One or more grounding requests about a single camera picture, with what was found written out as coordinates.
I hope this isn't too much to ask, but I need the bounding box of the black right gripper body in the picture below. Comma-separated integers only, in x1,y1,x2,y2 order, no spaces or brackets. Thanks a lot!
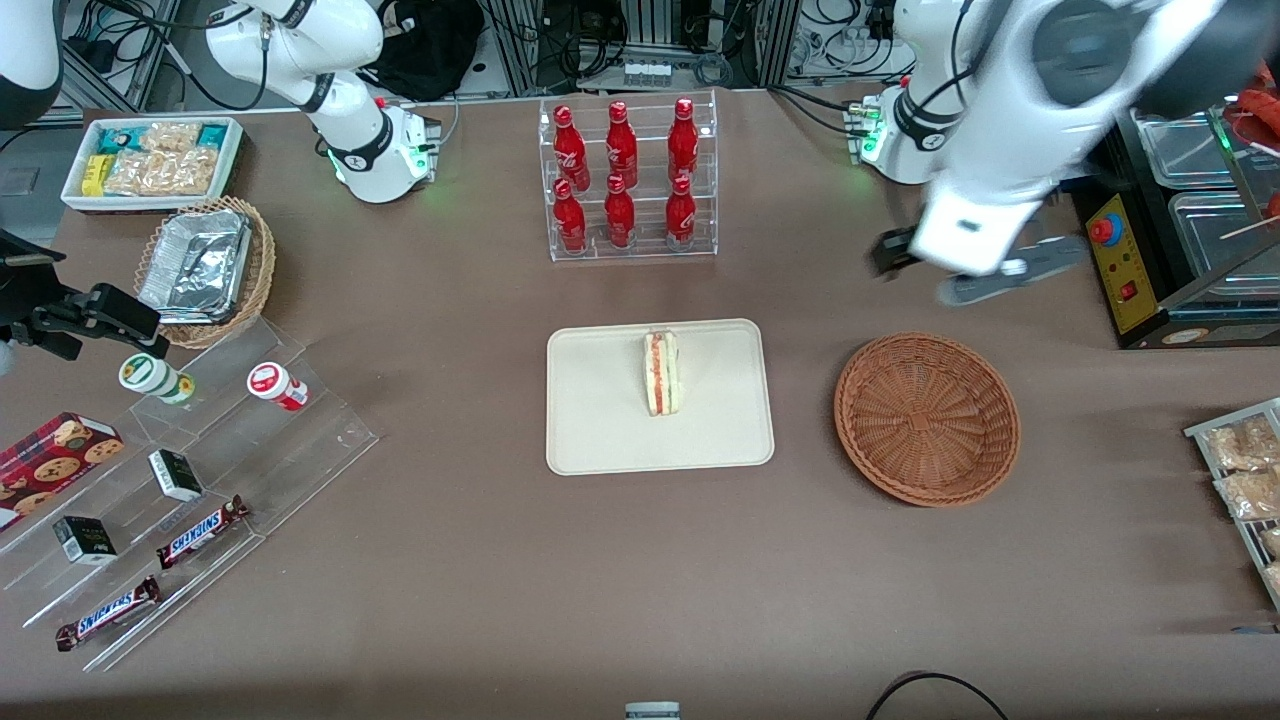
0,262,97,331

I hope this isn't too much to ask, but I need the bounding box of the triangle sandwich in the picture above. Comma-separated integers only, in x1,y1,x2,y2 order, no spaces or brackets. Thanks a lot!
642,330,681,418

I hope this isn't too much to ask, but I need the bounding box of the small wicker basket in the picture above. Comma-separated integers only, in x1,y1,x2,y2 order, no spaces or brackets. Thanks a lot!
133,196,277,351

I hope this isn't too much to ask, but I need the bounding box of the large round wicker basket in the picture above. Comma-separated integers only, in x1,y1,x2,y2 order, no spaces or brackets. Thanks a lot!
833,332,1022,508

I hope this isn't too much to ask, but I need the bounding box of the beige rectangular tray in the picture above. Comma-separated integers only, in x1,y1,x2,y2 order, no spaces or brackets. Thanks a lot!
545,318,776,477

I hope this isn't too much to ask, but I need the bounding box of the tray of packaged snacks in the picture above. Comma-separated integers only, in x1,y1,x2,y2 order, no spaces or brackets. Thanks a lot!
1184,397,1280,613

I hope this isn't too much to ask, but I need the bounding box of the green sunflower lidded cup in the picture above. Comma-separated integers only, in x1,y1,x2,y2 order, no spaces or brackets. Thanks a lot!
118,352,197,406

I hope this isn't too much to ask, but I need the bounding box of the stack of foil trays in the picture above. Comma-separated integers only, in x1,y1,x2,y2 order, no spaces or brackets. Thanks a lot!
138,208,253,323

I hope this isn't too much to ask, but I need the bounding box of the red plaid cookie box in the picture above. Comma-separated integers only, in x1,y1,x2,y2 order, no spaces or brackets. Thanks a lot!
0,412,126,531

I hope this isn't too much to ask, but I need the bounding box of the clear bag of crackers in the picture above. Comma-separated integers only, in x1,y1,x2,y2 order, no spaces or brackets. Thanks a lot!
105,148,219,198
140,122,203,153

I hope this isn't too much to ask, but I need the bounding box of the red lidded cup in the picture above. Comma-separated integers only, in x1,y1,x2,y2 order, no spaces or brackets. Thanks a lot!
247,362,310,413

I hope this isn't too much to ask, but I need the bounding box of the black box with white label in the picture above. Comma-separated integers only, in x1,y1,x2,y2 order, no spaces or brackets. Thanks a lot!
148,449,205,503

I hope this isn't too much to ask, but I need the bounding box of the black food warmer cabinet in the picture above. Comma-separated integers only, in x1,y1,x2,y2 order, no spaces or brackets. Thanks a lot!
1072,60,1280,351

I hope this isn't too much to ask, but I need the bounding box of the white snack bin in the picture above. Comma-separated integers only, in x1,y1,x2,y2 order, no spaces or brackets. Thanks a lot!
60,116,247,215

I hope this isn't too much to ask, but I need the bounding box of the small black carton box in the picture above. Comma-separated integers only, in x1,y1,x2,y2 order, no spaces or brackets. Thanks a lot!
52,515,119,566

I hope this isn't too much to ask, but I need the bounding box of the clear acrylic stepped shelf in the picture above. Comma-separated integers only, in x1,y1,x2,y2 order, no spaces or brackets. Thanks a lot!
0,318,381,673

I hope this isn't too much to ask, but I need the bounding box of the red cola bottle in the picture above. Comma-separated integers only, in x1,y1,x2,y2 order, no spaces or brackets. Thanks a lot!
603,174,637,250
667,97,700,186
553,178,589,255
605,100,639,189
664,175,698,251
553,104,591,193

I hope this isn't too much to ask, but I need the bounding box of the steel food pan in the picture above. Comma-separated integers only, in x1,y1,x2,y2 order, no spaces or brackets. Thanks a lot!
1138,112,1246,191
1168,190,1280,281

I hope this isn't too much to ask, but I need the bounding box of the Snickers chocolate bar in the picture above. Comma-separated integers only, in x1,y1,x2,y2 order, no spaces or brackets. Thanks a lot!
55,575,162,653
156,495,251,571

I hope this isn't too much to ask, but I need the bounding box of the clear acrylic bottle rack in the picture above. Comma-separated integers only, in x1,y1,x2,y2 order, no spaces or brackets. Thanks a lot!
538,90,719,263

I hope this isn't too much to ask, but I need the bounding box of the clear bag of snacks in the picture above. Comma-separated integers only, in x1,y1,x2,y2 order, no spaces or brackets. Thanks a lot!
1203,417,1280,473
1213,468,1280,521

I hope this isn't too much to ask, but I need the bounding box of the black bag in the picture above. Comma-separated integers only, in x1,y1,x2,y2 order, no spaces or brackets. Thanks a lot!
362,0,493,103

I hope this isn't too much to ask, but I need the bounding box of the black cable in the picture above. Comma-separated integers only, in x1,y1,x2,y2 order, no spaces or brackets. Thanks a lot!
864,671,1011,720

